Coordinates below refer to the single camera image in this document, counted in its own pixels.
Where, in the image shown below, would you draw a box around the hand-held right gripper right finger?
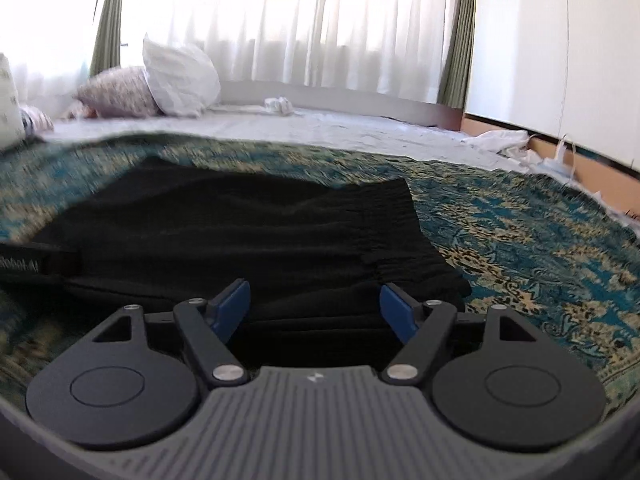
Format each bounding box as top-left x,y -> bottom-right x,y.
378,282 -> 543,388

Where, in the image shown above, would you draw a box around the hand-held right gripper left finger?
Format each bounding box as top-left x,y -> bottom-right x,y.
90,279 -> 251,388

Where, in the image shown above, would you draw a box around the black pants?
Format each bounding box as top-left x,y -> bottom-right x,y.
30,155 -> 473,361

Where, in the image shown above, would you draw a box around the striped cloth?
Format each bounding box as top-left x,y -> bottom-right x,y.
20,105 -> 56,137

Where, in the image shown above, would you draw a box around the teal patterned blanket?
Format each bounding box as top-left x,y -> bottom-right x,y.
0,132 -> 640,411

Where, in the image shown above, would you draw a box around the white printed pillow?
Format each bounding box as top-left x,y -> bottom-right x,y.
0,52 -> 28,153

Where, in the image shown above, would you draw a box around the floral pillow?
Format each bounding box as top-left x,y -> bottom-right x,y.
75,66 -> 163,120

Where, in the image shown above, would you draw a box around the white bedsheet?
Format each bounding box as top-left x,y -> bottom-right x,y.
45,102 -> 551,176

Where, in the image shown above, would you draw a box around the large crumpled white cloth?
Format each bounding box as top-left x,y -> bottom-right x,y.
460,129 -> 545,168

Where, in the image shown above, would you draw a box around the small crumpled white cloth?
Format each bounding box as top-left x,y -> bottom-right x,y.
262,96 -> 297,116

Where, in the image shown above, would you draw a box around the green curtain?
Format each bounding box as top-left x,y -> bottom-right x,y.
89,0 -> 126,77
437,0 -> 478,110

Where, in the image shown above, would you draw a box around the white sheer curtain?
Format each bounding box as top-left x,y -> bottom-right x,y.
0,0 -> 461,108

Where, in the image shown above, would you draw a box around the white cable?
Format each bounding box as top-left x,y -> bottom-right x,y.
556,0 -> 580,177

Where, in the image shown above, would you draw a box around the wooden bed frame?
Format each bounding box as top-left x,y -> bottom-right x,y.
220,80 -> 640,221

